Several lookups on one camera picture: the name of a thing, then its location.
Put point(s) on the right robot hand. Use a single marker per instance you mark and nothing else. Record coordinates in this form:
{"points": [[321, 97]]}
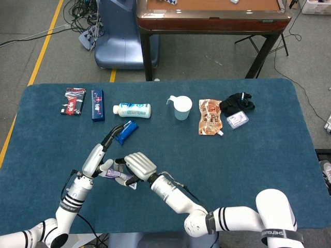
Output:
{"points": [[141, 165]]}

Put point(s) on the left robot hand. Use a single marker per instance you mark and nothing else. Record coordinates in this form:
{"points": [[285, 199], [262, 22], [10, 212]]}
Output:
{"points": [[93, 161]]}

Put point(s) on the purple toothpaste tube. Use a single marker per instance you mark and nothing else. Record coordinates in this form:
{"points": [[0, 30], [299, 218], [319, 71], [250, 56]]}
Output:
{"points": [[113, 173]]}

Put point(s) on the blue cookie packet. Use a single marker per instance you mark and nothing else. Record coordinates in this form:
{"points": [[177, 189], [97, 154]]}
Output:
{"points": [[129, 130]]}

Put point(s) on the blue felt table mat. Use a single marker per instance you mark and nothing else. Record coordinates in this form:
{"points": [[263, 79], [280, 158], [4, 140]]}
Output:
{"points": [[181, 155]]}

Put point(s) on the white milk bottle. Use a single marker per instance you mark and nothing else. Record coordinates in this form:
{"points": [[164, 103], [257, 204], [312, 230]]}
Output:
{"points": [[134, 111]]}

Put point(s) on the dark blue carton box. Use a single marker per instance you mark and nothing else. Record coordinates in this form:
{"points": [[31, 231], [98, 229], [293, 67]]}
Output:
{"points": [[98, 106]]}

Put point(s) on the red black snack box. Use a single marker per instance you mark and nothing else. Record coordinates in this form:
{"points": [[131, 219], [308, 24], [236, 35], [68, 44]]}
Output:
{"points": [[73, 102]]}

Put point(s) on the grey robot torso base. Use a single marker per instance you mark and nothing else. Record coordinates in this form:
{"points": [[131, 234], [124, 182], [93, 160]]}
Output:
{"points": [[155, 240]]}

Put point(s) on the orange spout pouch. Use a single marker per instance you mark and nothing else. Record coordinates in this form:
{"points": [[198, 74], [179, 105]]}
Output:
{"points": [[210, 116]]}

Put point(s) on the clear plastic floss box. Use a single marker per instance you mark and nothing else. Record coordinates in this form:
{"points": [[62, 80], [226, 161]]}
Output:
{"points": [[237, 120]]}

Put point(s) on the grey power strip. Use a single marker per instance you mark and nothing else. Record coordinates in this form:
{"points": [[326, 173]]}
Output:
{"points": [[86, 38]]}

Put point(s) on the brown mahjong table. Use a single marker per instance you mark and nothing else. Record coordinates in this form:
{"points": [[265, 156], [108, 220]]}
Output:
{"points": [[212, 24]]}

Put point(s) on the blue white snake toy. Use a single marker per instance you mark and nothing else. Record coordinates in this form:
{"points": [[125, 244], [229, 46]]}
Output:
{"points": [[169, 1]]}

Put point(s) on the grey sneaker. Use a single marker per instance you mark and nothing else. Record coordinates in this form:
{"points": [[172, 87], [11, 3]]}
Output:
{"points": [[327, 170]]}

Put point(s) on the white floor device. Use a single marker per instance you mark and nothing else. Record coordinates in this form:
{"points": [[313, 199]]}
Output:
{"points": [[328, 127]]}

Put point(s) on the white storage box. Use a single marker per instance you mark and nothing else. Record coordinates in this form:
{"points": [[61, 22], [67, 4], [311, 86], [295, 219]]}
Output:
{"points": [[315, 7]]}

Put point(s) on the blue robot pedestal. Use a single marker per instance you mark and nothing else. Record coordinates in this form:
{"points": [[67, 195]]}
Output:
{"points": [[119, 44]]}

